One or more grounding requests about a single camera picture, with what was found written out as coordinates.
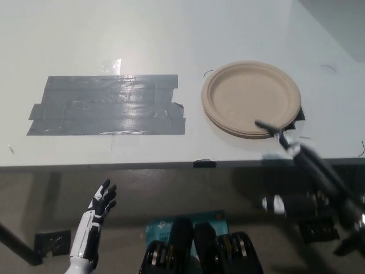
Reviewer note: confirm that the black floor tape patch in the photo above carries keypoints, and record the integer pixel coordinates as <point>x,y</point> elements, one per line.
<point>52,242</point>
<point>316,231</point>

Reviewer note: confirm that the clear tape piece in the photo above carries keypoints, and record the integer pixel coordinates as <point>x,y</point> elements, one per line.
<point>112,67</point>

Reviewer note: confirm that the stack of beige paper plates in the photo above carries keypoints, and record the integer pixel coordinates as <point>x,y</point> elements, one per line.
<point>251,98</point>

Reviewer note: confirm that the teal cardboard box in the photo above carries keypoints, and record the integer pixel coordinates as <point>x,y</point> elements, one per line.
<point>159,228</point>

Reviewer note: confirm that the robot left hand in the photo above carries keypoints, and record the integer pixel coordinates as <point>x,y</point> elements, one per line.
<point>101,202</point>

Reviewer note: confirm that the small black tape strip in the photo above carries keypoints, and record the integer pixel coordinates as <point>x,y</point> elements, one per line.
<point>204,164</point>

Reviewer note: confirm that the grey duct tape patch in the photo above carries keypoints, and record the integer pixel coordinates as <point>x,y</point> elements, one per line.
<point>108,105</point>

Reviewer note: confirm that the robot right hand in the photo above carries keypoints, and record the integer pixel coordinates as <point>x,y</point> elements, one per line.
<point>316,168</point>

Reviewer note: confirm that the black table leg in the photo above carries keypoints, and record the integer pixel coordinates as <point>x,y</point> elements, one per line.
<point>20,248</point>

